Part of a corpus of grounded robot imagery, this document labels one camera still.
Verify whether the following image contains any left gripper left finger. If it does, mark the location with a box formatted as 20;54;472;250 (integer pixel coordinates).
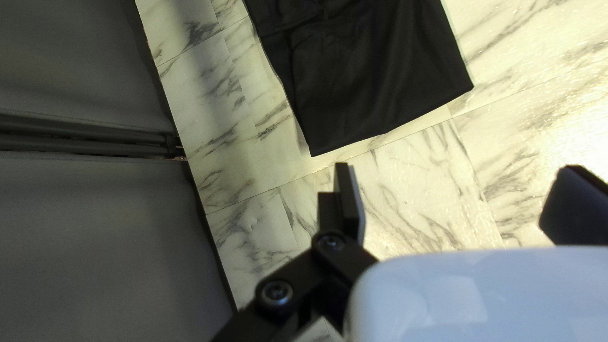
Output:
211;162;380;342

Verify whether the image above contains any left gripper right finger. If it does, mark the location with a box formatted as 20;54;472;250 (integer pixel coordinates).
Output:
538;165;608;247

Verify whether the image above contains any black t-shirt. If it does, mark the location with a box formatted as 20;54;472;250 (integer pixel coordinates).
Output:
242;0;475;158

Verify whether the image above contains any black frame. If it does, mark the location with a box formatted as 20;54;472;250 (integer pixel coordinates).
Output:
0;110;186;161

